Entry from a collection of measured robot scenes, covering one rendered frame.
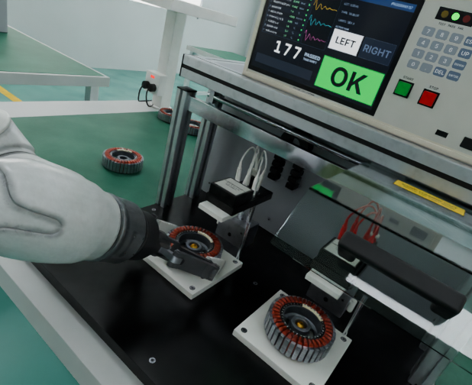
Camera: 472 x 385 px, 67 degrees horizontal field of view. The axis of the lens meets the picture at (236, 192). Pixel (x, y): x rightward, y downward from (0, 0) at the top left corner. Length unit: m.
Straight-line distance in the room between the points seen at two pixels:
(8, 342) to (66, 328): 0.98
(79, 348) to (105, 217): 0.23
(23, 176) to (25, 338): 1.24
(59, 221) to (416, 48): 0.52
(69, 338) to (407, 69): 0.63
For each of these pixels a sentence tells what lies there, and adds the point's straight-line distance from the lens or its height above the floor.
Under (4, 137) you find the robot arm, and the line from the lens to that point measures 0.51.
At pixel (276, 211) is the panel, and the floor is 0.83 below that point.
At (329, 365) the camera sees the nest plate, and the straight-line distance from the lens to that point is 0.63.
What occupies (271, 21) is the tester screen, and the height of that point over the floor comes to 1.22.
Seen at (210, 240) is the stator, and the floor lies 0.82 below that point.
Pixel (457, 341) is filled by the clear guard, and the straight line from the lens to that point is 0.38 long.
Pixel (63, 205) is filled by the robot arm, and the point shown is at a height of 1.00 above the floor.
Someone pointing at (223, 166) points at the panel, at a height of 0.86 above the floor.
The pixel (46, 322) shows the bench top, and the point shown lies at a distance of 0.63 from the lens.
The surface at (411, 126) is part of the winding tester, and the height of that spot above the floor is 1.14.
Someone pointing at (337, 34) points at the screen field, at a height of 1.23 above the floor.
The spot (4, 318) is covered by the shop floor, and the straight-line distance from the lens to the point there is 1.67.
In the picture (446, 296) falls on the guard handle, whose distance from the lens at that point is 0.35.
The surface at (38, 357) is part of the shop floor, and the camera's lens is 1.54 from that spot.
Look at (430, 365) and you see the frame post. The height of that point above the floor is 0.82.
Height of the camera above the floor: 1.21
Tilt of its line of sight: 25 degrees down
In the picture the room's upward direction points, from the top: 17 degrees clockwise
